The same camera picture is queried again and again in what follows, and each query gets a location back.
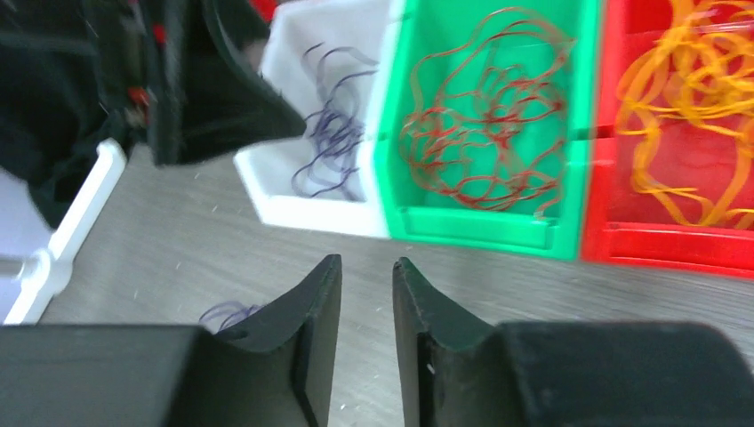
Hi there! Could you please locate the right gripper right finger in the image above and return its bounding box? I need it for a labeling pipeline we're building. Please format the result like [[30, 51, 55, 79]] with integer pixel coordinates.
[[392, 257, 753, 426]]

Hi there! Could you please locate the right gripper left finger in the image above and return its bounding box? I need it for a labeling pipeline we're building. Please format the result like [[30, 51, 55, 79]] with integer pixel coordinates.
[[1, 254, 342, 426]]

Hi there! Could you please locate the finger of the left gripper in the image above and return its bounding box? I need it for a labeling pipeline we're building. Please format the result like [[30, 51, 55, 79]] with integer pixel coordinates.
[[140, 1, 306, 165]]

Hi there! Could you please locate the purple cable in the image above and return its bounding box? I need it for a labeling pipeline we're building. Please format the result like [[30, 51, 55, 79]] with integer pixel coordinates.
[[290, 42, 380, 203]]

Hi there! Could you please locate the red cable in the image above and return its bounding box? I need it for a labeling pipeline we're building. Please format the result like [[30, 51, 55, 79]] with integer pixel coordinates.
[[398, 6, 575, 219]]

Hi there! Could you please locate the orange cable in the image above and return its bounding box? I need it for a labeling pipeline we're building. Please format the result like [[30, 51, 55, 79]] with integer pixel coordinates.
[[614, 0, 754, 231]]

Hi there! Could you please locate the white plastic bin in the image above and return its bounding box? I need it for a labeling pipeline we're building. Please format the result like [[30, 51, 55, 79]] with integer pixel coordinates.
[[234, 1, 404, 238]]

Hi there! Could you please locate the black t-shirt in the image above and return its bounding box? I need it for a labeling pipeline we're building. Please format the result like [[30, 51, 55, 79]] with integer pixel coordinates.
[[1, 1, 149, 228]]

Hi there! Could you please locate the green plastic bin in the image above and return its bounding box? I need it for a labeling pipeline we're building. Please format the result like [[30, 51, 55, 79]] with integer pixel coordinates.
[[373, 1, 605, 260]]

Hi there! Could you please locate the white clothes rack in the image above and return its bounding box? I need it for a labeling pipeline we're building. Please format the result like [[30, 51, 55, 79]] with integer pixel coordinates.
[[1, 139, 126, 326]]

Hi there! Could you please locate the red plastic bin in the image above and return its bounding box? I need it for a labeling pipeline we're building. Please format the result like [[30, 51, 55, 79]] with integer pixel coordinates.
[[582, 1, 753, 278]]

